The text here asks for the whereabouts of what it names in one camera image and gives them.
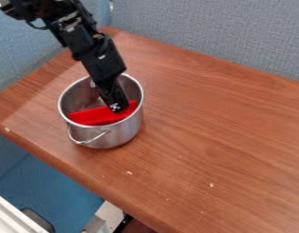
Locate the stainless steel pot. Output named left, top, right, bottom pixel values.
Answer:
left=58, top=73, right=144, bottom=149

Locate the white box with black base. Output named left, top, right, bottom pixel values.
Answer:
left=0, top=196, right=56, bottom=233

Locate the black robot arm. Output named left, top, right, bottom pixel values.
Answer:
left=0, top=0, right=129, bottom=113

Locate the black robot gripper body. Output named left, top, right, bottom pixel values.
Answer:
left=70, top=34, right=127, bottom=86

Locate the grey table leg bracket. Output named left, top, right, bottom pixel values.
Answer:
left=81, top=201, right=125, bottom=233

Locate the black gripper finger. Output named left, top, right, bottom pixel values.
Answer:
left=96, top=78, right=129, bottom=113

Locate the red plastic block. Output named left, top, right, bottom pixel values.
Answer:
left=68, top=100, right=137, bottom=126

